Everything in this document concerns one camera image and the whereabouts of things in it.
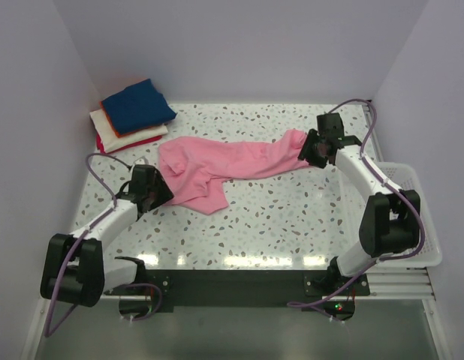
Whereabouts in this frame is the pink t shirt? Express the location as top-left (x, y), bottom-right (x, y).
top-left (158, 129), bottom-right (308, 215)

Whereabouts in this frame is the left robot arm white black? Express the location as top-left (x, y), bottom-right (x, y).
top-left (40, 164), bottom-right (173, 308)

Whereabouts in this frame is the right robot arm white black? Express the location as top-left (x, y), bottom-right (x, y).
top-left (298, 112), bottom-right (425, 295)

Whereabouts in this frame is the white folded t shirt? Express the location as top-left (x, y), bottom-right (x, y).
top-left (89, 109), bottom-right (169, 154)

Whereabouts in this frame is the red folded t shirt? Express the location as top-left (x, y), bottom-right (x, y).
top-left (95, 134), bottom-right (161, 155)

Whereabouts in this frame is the blue folded t shirt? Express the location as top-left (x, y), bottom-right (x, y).
top-left (102, 79), bottom-right (176, 137)

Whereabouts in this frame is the white plastic laundry basket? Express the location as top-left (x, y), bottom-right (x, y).
top-left (339, 161), bottom-right (443, 269)

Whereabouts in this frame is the orange folded t shirt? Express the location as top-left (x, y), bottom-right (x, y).
top-left (99, 101), bottom-right (121, 138)

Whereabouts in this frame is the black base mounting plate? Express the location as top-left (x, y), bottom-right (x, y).
top-left (104, 268), bottom-right (370, 314)

